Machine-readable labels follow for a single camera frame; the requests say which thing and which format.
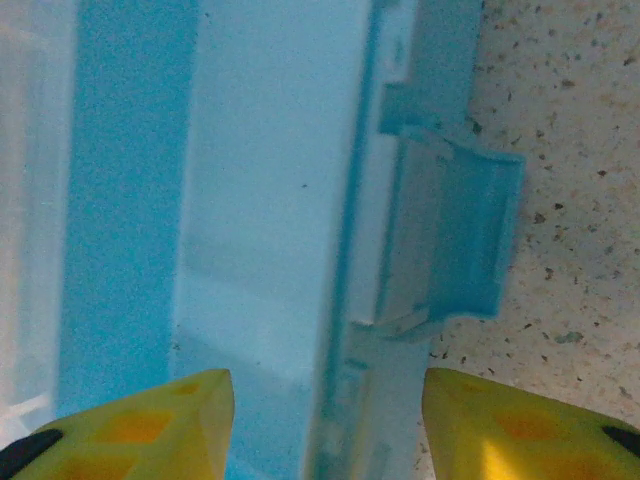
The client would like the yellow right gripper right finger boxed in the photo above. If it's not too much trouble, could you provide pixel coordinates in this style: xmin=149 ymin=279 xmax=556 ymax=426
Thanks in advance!
xmin=422 ymin=367 xmax=640 ymax=480

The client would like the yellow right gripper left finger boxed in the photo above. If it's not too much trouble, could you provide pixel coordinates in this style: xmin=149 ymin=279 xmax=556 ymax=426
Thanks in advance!
xmin=0 ymin=368 xmax=236 ymax=480

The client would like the blue plastic toolbox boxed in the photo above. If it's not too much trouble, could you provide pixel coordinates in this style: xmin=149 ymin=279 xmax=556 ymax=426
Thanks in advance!
xmin=0 ymin=0 xmax=527 ymax=480

